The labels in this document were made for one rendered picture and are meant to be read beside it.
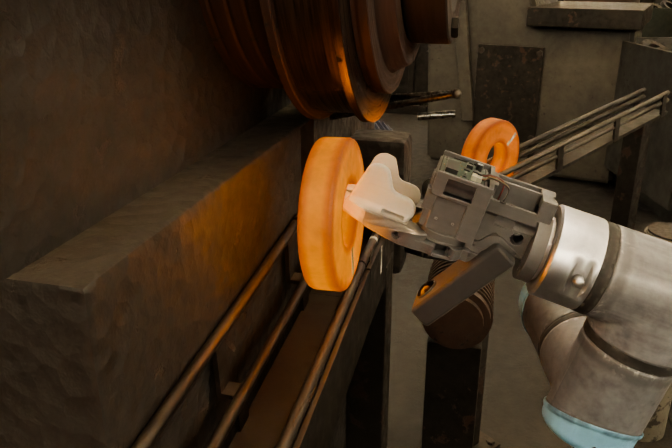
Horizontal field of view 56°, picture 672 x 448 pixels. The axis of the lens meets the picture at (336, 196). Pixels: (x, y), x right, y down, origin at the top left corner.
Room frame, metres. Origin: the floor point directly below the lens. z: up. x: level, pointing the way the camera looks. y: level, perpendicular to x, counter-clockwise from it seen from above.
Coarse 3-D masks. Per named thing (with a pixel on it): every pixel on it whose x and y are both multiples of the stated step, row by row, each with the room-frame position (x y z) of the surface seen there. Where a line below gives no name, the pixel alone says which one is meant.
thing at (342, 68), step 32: (288, 0) 0.60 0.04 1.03; (320, 0) 0.59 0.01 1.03; (288, 32) 0.62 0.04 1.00; (320, 32) 0.61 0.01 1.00; (352, 32) 0.63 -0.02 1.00; (320, 64) 0.63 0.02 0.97; (352, 64) 0.63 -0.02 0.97; (320, 96) 0.68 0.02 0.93; (352, 96) 0.65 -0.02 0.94; (384, 96) 0.82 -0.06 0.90
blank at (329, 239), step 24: (336, 144) 0.58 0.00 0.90; (312, 168) 0.55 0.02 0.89; (336, 168) 0.55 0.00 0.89; (360, 168) 0.64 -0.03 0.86; (312, 192) 0.54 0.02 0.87; (336, 192) 0.54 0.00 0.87; (312, 216) 0.53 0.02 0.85; (336, 216) 0.54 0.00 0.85; (312, 240) 0.52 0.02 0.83; (336, 240) 0.54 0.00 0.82; (360, 240) 0.64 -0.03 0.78; (312, 264) 0.53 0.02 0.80; (336, 264) 0.53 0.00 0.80; (336, 288) 0.54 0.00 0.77
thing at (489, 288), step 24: (432, 264) 1.16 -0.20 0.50; (456, 312) 0.98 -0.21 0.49; (480, 312) 0.97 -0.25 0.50; (432, 336) 1.00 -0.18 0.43; (456, 336) 0.98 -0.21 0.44; (480, 336) 0.98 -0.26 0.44; (432, 360) 1.02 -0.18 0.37; (456, 360) 1.01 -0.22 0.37; (480, 360) 1.00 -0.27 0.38; (432, 384) 1.02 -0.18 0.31; (456, 384) 1.01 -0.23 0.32; (432, 408) 1.02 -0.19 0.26; (456, 408) 1.00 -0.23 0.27; (432, 432) 1.02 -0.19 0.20; (456, 432) 1.00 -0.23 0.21
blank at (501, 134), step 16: (480, 128) 1.19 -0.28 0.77; (496, 128) 1.20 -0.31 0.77; (512, 128) 1.23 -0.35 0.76; (464, 144) 1.19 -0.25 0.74; (480, 144) 1.17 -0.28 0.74; (496, 144) 1.24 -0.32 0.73; (512, 144) 1.24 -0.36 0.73; (480, 160) 1.17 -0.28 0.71; (496, 160) 1.24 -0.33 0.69; (512, 160) 1.24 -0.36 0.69
